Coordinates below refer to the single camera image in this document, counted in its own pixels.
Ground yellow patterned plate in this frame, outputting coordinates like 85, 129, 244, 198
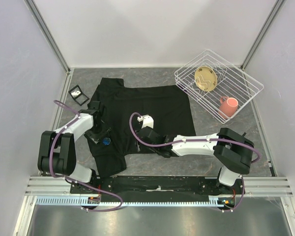
194, 66, 217, 92

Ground slotted cable duct rail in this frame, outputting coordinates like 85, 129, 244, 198
36, 196, 236, 207

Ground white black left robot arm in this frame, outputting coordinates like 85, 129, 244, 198
37, 100, 111, 193

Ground white wire dish rack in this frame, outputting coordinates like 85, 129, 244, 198
174, 49, 264, 124

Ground pink ceramic mug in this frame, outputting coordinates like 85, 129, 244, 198
218, 96, 238, 119

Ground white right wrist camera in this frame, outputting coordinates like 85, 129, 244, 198
137, 115, 154, 129

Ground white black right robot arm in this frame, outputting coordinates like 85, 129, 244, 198
133, 126, 260, 194

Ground open black box left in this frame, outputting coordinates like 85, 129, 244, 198
68, 85, 89, 106

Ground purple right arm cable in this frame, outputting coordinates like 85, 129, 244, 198
129, 112, 263, 213

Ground black t-shirt garment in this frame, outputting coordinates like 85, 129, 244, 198
87, 77, 197, 177

